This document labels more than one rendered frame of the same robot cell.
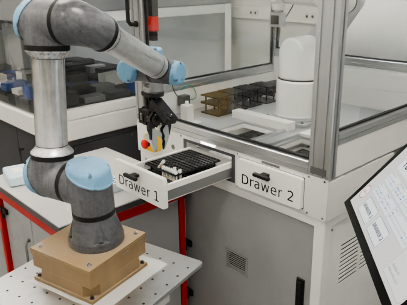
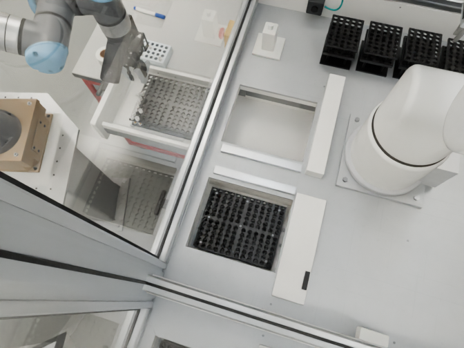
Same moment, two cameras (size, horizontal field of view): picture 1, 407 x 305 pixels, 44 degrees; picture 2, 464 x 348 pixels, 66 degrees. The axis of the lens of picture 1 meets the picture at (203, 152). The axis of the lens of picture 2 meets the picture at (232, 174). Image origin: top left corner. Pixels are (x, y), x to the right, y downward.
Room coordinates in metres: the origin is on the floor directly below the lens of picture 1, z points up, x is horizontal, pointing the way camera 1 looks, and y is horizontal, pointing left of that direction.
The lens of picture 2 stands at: (1.67, -0.55, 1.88)
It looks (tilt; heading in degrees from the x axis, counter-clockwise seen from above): 70 degrees down; 64
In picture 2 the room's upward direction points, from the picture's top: 5 degrees counter-clockwise
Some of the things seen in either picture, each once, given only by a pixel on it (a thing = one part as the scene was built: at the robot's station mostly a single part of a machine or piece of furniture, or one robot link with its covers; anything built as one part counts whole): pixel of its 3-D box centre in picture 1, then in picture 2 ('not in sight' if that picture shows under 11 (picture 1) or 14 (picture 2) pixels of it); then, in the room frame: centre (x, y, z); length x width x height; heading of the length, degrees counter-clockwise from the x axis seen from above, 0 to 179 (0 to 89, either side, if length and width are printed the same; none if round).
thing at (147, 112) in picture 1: (153, 108); not in sight; (1.74, 0.17, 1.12); 0.09 x 0.08 x 0.12; 43
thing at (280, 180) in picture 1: (268, 182); not in sight; (1.63, -0.22, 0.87); 0.29 x 0.02 x 0.11; 43
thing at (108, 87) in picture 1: (64, 46); not in sight; (3.35, 0.90, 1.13); 1.78 x 1.14 x 0.45; 43
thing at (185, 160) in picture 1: (183, 169); not in sight; (1.78, 0.08, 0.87); 0.22 x 0.18 x 0.06; 133
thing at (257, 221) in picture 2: not in sight; (240, 228); (1.76, -0.37, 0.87); 0.22 x 0.18 x 0.06; 133
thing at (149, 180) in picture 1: (139, 182); not in sight; (1.64, 0.22, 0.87); 0.29 x 0.02 x 0.11; 43
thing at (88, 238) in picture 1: (95, 223); not in sight; (1.25, 0.30, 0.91); 0.15 x 0.15 x 0.10
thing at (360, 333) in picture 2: not in sight; (371, 336); (1.88, -0.76, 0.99); 0.07 x 0.03 x 0.03; 133
